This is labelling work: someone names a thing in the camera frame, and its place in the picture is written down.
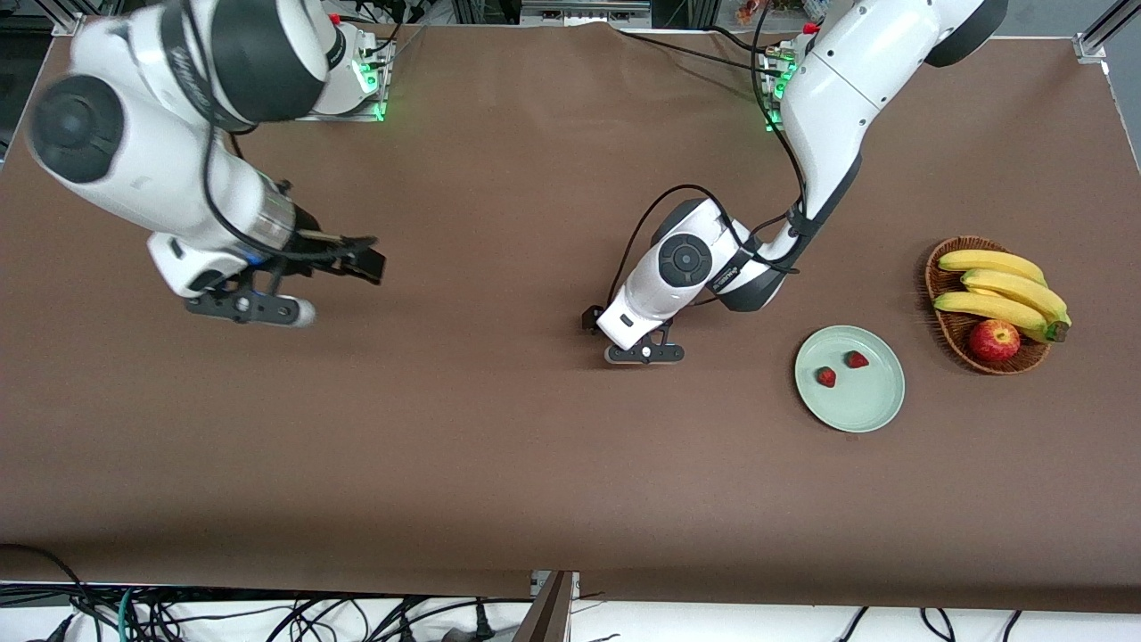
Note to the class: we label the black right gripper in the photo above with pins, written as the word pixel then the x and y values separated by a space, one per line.
pixel 314 234

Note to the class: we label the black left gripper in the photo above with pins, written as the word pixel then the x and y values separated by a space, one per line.
pixel 591 319

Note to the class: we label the red strawberry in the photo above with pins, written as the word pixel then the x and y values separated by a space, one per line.
pixel 857 359
pixel 826 376

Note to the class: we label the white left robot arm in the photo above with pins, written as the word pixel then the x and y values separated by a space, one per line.
pixel 838 98

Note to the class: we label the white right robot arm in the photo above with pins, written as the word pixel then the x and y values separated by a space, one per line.
pixel 134 169

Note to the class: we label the light green plate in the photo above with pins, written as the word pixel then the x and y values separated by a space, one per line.
pixel 860 401

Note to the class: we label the brown table cover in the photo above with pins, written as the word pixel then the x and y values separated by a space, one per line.
pixel 570 267

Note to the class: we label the aluminium beam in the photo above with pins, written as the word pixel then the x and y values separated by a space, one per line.
pixel 545 615

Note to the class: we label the brown wicker basket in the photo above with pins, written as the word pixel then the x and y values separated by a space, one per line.
pixel 958 334

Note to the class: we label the red apple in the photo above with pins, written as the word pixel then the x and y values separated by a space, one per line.
pixel 994 341

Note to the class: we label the yellow banana bunch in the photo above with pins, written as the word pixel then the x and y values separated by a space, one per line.
pixel 1007 285

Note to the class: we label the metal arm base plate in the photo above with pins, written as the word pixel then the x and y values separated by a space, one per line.
pixel 357 114
pixel 772 123

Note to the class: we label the grey metal rail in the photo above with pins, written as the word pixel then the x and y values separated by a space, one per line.
pixel 584 13

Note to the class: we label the aluminium frame profile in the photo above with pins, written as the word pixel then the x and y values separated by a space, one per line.
pixel 1092 45
pixel 64 22

